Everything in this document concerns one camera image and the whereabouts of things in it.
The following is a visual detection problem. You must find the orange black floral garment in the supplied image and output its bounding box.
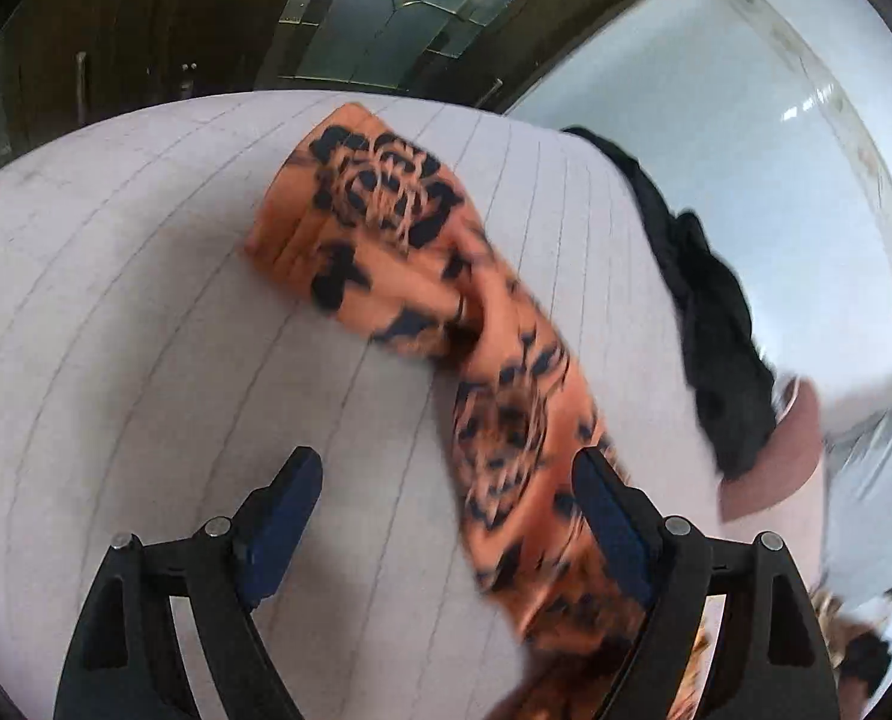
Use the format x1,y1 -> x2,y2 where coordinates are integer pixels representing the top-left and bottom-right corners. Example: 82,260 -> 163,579
245,103 -> 644,718

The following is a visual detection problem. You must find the cream floral patterned cloth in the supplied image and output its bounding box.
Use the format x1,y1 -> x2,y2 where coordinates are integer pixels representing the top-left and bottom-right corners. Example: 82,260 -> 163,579
810,587 -> 892,710

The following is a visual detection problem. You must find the pink checked bed mattress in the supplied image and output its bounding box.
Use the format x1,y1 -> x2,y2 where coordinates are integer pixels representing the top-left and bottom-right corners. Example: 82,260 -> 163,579
0,91 -> 823,718

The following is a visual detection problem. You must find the grey sheet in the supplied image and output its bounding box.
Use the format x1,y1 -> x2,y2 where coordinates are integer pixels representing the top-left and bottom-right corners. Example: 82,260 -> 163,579
763,374 -> 892,606

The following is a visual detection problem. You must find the brown wooden glass cabinet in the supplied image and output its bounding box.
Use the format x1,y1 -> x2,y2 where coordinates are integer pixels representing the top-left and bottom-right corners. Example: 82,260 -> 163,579
0,0 -> 638,166

